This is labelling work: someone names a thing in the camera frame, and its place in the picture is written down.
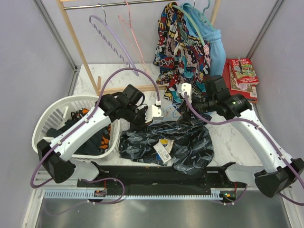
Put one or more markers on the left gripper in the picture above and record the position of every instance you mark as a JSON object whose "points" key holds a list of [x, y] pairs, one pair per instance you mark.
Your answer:
{"points": [[140, 126]]}

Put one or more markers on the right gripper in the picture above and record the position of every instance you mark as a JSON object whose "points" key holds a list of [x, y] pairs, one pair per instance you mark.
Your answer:
{"points": [[193, 97]]}

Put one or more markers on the light blue wire hanger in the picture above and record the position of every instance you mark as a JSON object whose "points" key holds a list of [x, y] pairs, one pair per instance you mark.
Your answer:
{"points": [[171, 114]]}

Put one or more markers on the dark leaf-print shorts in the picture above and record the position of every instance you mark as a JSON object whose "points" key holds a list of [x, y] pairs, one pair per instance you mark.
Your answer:
{"points": [[189, 143]]}

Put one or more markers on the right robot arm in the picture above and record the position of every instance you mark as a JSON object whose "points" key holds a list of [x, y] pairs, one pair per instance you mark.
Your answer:
{"points": [[278, 171]]}

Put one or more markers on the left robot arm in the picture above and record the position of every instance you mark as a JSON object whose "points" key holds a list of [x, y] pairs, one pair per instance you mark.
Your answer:
{"points": [[55, 155]]}

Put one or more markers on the colourful comic-print shorts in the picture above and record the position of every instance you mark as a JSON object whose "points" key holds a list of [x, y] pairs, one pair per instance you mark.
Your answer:
{"points": [[180, 55]]}

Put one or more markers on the light blue shorts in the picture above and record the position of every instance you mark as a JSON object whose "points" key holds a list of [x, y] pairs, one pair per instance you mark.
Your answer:
{"points": [[211, 35]]}

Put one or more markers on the green plastic hanger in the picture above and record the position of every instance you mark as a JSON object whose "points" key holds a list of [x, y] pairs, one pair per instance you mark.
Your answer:
{"points": [[191, 21]]}

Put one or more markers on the purple plastic hanger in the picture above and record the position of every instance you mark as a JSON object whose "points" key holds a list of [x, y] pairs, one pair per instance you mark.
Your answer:
{"points": [[119, 49]]}

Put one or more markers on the large red book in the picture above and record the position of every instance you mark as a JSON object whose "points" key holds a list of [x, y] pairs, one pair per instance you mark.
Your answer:
{"points": [[248, 91]]}

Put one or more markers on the blue card tag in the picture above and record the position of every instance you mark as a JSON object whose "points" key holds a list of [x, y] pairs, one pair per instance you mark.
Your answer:
{"points": [[167, 144]]}

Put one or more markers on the orange patterned garment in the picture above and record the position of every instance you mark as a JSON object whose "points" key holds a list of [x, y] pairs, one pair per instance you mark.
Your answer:
{"points": [[99, 142]]}

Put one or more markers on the dark navy garment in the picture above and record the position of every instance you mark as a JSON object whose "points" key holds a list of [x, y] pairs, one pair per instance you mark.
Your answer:
{"points": [[52, 132]]}

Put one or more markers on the red illustrated book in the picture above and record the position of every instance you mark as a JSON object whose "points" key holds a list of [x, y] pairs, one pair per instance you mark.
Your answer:
{"points": [[243, 71]]}

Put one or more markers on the wooden clothes rack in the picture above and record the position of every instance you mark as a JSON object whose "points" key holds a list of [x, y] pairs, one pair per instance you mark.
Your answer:
{"points": [[63, 10]]}

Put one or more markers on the white laundry basket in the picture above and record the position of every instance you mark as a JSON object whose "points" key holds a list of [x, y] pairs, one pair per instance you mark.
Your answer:
{"points": [[60, 111]]}

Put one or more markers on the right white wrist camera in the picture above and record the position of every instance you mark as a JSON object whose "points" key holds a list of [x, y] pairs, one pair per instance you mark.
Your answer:
{"points": [[184, 89]]}

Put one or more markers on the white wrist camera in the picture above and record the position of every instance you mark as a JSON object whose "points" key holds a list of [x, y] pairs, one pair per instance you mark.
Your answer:
{"points": [[184, 89], [154, 112]]}

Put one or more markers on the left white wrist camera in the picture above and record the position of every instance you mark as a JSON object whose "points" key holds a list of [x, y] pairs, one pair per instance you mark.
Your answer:
{"points": [[154, 112]]}

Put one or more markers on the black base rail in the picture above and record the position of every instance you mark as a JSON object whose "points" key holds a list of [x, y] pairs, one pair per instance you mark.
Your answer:
{"points": [[165, 181]]}

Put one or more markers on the pink wire hanger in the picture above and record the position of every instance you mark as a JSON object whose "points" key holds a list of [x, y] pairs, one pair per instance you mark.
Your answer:
{"points": [[131, 37]]}

